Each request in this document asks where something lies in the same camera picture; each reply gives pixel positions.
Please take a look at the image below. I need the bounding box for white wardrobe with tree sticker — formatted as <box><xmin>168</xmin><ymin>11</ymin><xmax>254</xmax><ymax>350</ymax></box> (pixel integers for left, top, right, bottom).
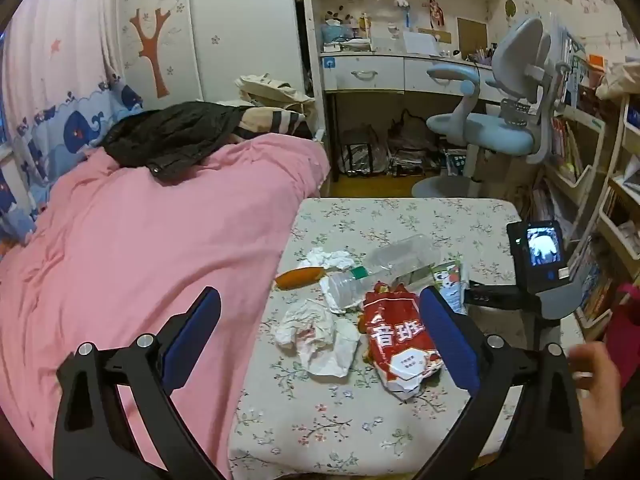
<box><xmin>117</xmin><ymin>0</ymin><xmax>311</xmax><ymax>106</ymax></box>

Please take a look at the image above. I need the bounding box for blue grey desk chair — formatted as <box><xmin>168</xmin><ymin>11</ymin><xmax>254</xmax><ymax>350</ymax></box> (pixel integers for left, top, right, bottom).
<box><xmin>411</xmin><ymin>16</ymin><xmax>558</xmax><ymax>198</ymax></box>

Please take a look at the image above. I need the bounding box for whale print curtain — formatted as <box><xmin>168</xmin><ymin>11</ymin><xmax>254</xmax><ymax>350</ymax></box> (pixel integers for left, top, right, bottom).
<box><xmin>0</xmin><ymin>0</ymin><xmax>146</xmax><ymax>246</ymax></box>

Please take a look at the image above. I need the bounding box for cream cloth bag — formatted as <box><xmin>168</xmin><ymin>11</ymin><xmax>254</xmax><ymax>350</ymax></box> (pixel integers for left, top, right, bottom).
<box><xmin>595</xmin><ymin>60</ymin><xmax>640</xmax><ymax>102</ymax></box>

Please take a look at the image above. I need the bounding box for red snack bag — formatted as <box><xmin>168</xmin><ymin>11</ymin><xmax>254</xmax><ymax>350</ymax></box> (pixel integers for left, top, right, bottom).
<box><xmin>357</xmin><ymin>282</ymin><xmax>446</xmax><ymax>401</ymax></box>

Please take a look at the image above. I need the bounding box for clear tote bag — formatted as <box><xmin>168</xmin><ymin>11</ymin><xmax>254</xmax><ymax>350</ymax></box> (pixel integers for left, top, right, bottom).
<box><xmin>339</xmin><ymin>127</ymin><xmax>388</xmax><ymax>178</ymax></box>

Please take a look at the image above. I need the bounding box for cork board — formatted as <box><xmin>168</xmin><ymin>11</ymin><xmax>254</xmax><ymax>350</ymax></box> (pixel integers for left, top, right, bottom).
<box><xmin>457</xmin><ymin>17</ymin><xmax>488</xmax><ymax>46</ymax></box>

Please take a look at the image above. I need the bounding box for striped pillow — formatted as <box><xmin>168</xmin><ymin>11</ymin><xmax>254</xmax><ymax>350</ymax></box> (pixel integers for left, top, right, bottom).
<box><xmin>232</xmin><ymin>105</ymin><xmax>308</xmax><ymax>138</ymax></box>

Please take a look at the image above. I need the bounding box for beige canvas bag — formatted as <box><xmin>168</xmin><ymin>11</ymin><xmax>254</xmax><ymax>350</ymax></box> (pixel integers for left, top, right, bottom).
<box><xmin>236</xmin><ymin>74</ymin><xmax>317</xmax><ymax>116</ymax></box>

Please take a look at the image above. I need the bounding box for teal tissue box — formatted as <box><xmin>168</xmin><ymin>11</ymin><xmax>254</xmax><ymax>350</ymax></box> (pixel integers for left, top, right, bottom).
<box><xmin>321</xmin><ymin>21</ymin><xmax>353</xmax><ymax>46</ymax></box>

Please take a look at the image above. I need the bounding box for crumpled white paper wrapper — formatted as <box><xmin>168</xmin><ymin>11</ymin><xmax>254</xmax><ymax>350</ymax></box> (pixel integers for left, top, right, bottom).
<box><xmin>272</xmin><ymin>297</ymin><xmax>362</xmax><ymax>378</ymax></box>

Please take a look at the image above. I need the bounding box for white desk with drawers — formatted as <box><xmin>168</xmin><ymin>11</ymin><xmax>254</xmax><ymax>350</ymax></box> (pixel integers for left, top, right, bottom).
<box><xmin>295</xmin><ymin>35</ymin><xmax>501</xmax><ymax>183</ymax></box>

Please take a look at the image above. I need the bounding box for person's right hand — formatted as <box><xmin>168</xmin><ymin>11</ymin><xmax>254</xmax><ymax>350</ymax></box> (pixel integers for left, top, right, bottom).
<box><xmin>569</xmin><ymin>342</ymin><xmax>625</xmax><ymax>468</ymax></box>

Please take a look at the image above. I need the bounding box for green white packet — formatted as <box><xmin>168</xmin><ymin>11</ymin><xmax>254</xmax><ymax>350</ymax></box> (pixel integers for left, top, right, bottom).
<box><xmin>430</xmin><ymin>257</ymin><xmax>471</xmax><ymax>316</ymax></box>

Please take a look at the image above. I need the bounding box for white bookshelf rack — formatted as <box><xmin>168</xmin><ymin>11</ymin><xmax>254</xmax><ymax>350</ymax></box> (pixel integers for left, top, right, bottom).
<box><xmin>520</xmin><ymin>12</ymin><xmax>608</xmax><ymax>261</ymax></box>

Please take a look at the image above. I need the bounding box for black jacket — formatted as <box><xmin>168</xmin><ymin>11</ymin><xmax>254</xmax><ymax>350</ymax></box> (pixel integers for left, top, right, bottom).
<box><xmin>102</xmin><ymin>101</ymin><xmax>256</xmax><ymax>183</ymax></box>

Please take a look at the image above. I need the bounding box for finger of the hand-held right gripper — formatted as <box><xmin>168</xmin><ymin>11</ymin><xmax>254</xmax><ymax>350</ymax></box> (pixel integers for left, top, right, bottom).
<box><xmin>469</xmin><ymin>281</ymin><xmax>526</xmax><ymax>296</ymax></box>
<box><xmin>462</xmin><ymin>293</ymin><xmax>526</xmax><ymax>312</ymax></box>

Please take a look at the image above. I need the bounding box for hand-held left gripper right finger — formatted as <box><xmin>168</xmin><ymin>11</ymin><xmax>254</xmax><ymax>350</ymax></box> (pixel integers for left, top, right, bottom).
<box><xmin>415</xmin><ymin>286</ymin><xmax>587</xmax><ymax>480</ymax></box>

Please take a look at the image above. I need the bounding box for clear plastic bottle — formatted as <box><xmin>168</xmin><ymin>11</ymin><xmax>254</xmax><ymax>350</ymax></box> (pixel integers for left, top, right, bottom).
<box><xmin>320</xmin><ymin>233</ymin><xmax>437</xmax><ymax>314</ymax></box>

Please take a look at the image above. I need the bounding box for stack of papers and bags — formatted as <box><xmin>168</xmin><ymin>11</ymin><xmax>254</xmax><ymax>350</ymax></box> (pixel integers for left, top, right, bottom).
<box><xmin>387</xmin><ymin>110</ymin><xmax>453</xmax><ymax>177</ymax></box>

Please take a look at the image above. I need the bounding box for crumpled white tissue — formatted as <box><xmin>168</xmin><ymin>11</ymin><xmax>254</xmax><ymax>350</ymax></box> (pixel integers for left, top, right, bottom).
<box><xmin>298</xmin><ymin>248</ymin><xmax>357</xmax><ymax>275</ymax></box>

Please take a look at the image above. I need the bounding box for pink blanket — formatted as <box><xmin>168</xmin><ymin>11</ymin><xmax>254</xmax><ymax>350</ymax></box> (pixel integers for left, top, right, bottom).
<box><xmin>0</xmin><ymin>132</ymin><xmax>331</xmax><ymax>480</ymax></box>

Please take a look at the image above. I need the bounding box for white paper board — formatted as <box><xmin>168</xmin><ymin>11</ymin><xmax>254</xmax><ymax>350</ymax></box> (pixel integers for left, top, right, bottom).
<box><xmin>402</xmin><ymin>32</ymin><xmax>451</xmax><ymax>56</ymax></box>

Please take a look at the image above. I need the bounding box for white storage cart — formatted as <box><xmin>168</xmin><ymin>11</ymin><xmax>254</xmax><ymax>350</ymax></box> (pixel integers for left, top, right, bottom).
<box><xmin>570</xmin><ymin>95</ymin><xmax>640</xmax><ymax>331</ymax></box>

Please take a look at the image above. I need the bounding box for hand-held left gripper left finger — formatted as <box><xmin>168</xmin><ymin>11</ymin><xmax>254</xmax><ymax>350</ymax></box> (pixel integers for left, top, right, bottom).
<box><xmin>54</xmin><ymin>286</ymin><xmax>236</xmax><ymax>480</ymax></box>

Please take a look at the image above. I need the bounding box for pink bag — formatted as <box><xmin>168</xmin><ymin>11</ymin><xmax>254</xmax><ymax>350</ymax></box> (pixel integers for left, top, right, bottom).
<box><xmin>607</xmin><ymin>282</ymin><xmax>640</xmax><ymax>381</ymax></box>

